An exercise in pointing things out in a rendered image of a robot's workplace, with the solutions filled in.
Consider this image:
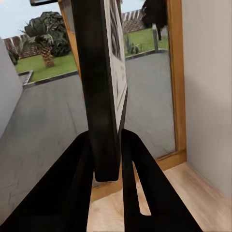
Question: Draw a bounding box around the poster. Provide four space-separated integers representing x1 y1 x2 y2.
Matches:
71 0 128 182

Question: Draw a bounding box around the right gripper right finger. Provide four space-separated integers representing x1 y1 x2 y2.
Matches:
121 129 203 232

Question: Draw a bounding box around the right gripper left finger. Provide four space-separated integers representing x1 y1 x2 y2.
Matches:
0 131 94 232

